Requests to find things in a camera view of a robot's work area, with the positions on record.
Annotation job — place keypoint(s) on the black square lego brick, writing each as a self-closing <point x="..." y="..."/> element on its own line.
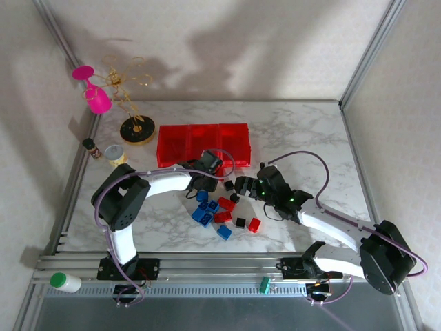
<point x="235" y="197"/>
<point x="240" y="222"/>
<point x="228" y="185"/>

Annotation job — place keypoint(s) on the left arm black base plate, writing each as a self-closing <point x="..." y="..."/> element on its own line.
<point x="148" y="267"/>

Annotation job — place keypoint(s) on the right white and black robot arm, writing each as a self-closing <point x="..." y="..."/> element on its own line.
<point x="386" y="258"/>

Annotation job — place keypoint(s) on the large blue lego brick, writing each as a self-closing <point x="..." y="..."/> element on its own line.
<point x="207" y="219"/>
<point x="198" y="214"/>

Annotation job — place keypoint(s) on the white bottle green cap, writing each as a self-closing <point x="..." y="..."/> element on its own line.
<point x="67" y="282"/>

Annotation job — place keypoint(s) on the dark spice jar black cap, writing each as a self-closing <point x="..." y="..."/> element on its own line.
<point x="90" y="145"/>

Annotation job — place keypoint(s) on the aluminium front rail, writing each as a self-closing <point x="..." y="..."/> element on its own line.
<point x="213" y="269"/>

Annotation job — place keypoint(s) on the long red lego brick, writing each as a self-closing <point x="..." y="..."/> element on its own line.
<point x="222" y="217"/>
<point x="226" y="203"/>

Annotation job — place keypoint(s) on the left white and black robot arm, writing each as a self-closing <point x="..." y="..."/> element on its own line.
<point x="124" y="207"/>

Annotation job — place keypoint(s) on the red plastic bin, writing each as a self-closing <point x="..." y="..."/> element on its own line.
<point x="203" y="138"/>
<point x="172" y="145"/>
<point x="234" y="141"/>

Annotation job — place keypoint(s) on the green terminal block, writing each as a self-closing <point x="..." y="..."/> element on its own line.
<point x="266" y="286"/>

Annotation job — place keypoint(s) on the aluminium side rail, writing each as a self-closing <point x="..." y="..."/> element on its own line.
<point x="74" y="189"/>
<point x="363" y="172"/>

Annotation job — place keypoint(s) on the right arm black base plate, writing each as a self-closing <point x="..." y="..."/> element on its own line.
<point x="289" y="269"/>

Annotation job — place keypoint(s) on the pink plastic wine glass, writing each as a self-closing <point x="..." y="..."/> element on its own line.
<point x="100" y="101"/>

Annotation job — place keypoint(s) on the small blue lego brick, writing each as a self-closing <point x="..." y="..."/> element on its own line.
<point x="224" y="232"/>
<point x="213" y="205"/>
<point x="203" y="206"/>
<point x="202" y="196"/>

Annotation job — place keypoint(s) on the small tin can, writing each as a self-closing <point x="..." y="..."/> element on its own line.
<point x="115" y="157"/>

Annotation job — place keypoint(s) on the aluminium frame post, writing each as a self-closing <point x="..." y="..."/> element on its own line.
<point x="370" y="51"/>
<point x="59" y="34"/>

